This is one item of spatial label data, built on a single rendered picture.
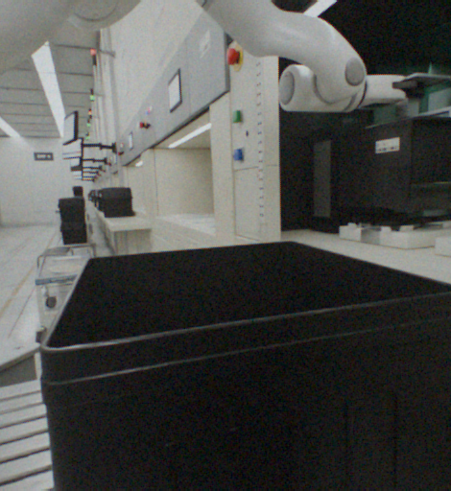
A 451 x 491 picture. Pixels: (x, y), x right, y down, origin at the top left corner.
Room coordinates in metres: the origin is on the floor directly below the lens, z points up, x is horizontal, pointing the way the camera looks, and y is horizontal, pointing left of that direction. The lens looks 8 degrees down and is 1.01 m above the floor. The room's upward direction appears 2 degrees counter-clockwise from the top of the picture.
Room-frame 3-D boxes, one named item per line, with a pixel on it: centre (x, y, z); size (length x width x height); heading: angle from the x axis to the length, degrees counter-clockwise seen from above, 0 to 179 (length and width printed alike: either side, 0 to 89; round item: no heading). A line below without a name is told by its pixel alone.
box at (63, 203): (4.15, 1.72, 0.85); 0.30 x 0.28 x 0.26; 20
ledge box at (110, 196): (3.28, 0.96, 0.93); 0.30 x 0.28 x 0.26; 18
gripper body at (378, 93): (0.83, -0.33, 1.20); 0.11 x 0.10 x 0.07; 111
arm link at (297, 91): (0.78, -0.20, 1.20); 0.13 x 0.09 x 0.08; 111
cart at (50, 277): (2.87, 1.25, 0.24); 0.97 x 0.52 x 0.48; 23
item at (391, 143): (0.87, -0.43, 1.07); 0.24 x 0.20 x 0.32; 22
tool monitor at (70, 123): (3.70, 1.29, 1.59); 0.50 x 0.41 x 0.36; 111
